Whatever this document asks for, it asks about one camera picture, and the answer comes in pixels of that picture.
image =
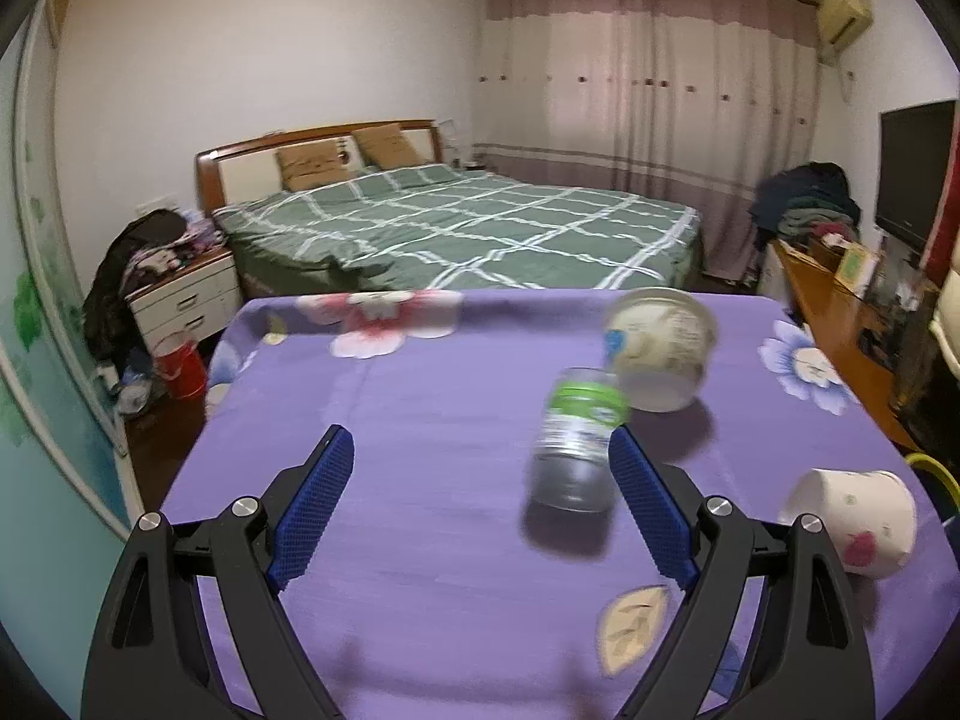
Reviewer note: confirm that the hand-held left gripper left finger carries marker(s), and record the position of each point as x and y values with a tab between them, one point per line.
315	502

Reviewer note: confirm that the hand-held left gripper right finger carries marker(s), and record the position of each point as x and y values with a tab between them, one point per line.
649	510

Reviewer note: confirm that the clear plastic bottle green label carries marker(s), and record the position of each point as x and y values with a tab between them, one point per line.
574	450

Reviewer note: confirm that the purple floral blanket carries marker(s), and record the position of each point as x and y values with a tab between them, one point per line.
450	427

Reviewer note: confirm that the paper noodle bowl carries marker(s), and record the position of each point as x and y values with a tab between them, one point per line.
660	345

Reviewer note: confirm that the red bucket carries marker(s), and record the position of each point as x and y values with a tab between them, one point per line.
180	367

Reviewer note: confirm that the white paper cup red print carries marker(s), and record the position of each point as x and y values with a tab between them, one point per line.
855	517

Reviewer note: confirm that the crumpled plastic bags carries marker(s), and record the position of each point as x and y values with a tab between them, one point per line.
133	394

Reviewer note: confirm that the white wooden nightstand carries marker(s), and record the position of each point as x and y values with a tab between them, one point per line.
187	300

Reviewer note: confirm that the wooden cabinet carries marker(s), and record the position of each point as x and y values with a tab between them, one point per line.
825	315

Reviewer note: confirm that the bin with yellow rim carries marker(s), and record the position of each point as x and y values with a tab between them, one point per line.
941	476

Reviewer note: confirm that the pile of dark clothes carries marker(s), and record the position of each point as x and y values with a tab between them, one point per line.
112	277

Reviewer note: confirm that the bed with green plaid cover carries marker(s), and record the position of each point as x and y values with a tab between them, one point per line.
465	232

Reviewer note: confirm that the painted sliding wardrobe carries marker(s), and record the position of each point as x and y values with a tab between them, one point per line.
45	315

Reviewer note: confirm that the brown pillow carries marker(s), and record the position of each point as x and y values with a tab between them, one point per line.
311	165
386	146

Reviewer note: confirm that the heap of folded clothes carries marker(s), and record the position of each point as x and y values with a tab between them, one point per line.
810	202

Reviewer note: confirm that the pink window curtain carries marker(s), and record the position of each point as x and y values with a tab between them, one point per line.
645	90

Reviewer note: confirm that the black television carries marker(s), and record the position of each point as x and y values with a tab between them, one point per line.
915	172

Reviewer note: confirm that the small picture frame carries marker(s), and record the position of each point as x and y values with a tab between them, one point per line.
856	270

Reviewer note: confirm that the wall air conditioner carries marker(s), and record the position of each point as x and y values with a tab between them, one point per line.
844	15

